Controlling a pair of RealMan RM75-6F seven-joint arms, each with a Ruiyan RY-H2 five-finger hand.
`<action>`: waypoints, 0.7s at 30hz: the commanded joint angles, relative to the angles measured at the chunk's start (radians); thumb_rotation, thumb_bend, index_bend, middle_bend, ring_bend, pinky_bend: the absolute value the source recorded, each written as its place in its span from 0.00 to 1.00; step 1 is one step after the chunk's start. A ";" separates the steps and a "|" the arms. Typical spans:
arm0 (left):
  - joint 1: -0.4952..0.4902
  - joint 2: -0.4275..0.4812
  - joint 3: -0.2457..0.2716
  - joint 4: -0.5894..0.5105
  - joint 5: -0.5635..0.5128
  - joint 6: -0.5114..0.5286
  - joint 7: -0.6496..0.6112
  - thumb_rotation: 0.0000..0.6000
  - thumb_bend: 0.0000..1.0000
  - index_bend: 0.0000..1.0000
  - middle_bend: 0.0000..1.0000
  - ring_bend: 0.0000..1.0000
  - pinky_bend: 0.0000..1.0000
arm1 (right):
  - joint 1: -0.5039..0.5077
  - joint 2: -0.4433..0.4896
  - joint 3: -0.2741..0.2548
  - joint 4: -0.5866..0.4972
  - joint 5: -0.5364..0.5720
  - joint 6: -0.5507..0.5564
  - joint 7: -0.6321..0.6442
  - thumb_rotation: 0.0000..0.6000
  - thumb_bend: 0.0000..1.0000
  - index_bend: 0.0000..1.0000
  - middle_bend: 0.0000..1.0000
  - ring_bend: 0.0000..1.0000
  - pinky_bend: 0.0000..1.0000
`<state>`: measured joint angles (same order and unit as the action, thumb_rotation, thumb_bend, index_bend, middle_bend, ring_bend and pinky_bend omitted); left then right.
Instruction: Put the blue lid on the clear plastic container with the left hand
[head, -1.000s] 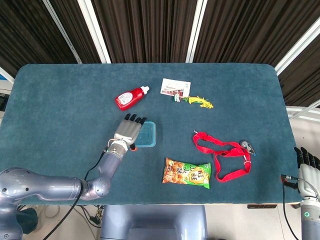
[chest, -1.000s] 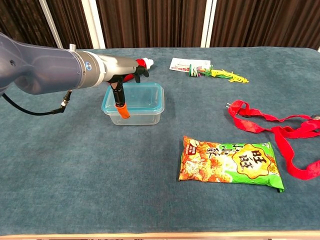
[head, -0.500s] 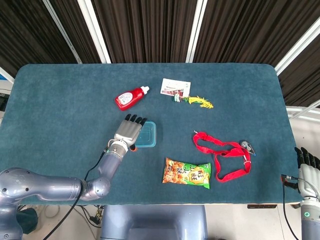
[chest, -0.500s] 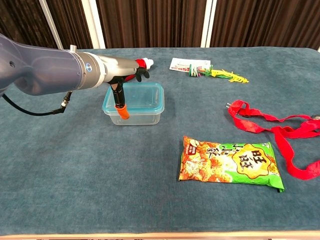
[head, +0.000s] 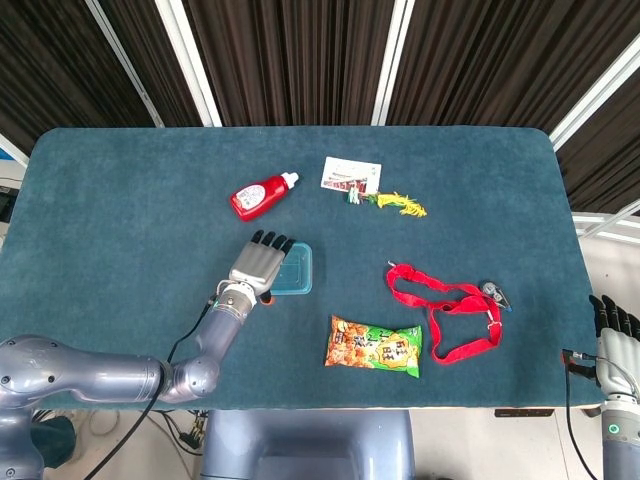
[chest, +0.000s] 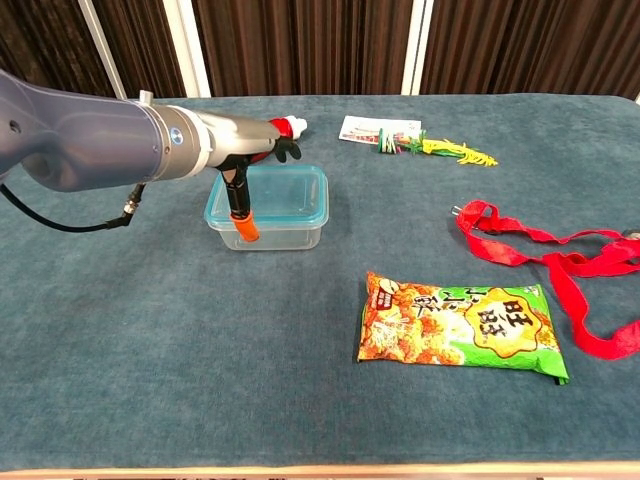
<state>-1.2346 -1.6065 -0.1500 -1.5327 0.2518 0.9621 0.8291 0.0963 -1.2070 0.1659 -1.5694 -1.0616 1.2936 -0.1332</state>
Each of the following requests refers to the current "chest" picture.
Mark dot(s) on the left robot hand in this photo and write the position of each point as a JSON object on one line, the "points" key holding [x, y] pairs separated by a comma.
{"points": [[240, 135]]}

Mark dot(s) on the colourful clip bundle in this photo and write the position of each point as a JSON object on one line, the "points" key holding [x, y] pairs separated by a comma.
{"points": [[387, 142]]}

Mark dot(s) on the teal plastic container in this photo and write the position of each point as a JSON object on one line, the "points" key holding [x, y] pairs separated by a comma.
{"points": [[290, 195]]}

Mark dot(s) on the thin grey frame post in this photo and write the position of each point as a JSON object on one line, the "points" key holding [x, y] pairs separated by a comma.
{"points": [[102, 50]]}

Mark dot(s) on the white frame post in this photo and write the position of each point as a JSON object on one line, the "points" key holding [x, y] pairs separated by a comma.
{"points": [[638, 92], [189, 50], [417, 50]]}

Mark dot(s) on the red ketchup squeeze bottle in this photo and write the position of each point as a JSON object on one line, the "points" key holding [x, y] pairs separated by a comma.
{"points": [[292, 125]]}

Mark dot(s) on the dark brown curtain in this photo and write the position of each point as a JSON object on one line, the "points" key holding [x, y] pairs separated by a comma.
{"points": [[525, 45], [40, 35], [140, 50], [300, 45]]}

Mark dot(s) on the white printed card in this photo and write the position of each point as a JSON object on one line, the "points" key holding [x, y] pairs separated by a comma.
{"points": [[360, 127]]}

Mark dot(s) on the yellow tassel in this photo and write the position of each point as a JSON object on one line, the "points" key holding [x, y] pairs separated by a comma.
{"points": [[450, 149]]}

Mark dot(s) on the clear plastic container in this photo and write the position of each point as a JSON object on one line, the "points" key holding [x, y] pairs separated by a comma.
{"points": [[290, 237]]}

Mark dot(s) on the teal table cloth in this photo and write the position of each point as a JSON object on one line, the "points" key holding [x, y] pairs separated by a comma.
{"points": [[200, 350]]}

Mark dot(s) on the green orange snack bag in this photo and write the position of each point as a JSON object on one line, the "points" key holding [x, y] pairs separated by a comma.
{"points": [[450, 325]]}

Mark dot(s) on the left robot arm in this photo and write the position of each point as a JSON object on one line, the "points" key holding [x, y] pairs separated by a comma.
{"points": [[90, 140]]}

